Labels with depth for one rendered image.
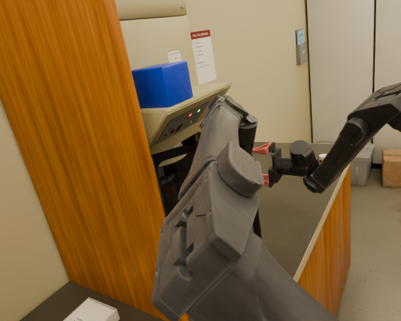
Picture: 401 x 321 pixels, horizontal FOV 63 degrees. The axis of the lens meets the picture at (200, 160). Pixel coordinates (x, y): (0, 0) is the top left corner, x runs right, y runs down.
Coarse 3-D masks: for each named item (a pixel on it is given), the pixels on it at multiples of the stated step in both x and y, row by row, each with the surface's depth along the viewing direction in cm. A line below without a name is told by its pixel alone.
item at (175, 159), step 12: (192, 144) 86; (156, 156) 83; (168, 156) 84; (180, 156) 86; (192, 156) 87; (156, 168) 84; (168, 168) 85; (180, 168) 86; (168, 180) 86; (180, 180) 87; (168, 192) 87; (168, 204) 88; (252, 228) 102
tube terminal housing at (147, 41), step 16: (128, 32) 76; (144, 32) 81; (160, 32) 86; (176, 32) 91; (128, 48) 76; (144, 48) 81; (160, 48) 86; (176, 48) 92; (192, 48) 98; (144, 64) 81; (192, 64) 98; (192, 80) 99; (192, 128) 100; (160, 144) 88; (176, 144) 94
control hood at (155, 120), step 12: (204, 84) 100; (216, 84) 96; (228, 84) 94; (204, 96) 84; (144, 108) 78; (156, 108) 75; (168, 108) 73; (180, 108) 76; (192, 108) 83; (144, 120) 76; (156, 120) 74; (168, 120) 76; (156, 132) 76; (156, 144) 82
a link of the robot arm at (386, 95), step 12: (396, 84) 58; (372, 96) 62; (384, 96) 58; (396, 96) 54; (360, 108) 60; (372, 108) 57; (384, 108) 54; (396, 108) 52; (348, 120) 64; (372, 120) 58; (384, 120) 56; (396, 120) 55; (372, 132) 61
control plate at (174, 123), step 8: (192, 112) 85; (200, 112) 92; (176, 120) 80; (184, 120) 85; (192, 120) 92; (168, 128) 80; (176, 128) 85; (184, 128) 91; (160, 136) 80; (168, 136) 85
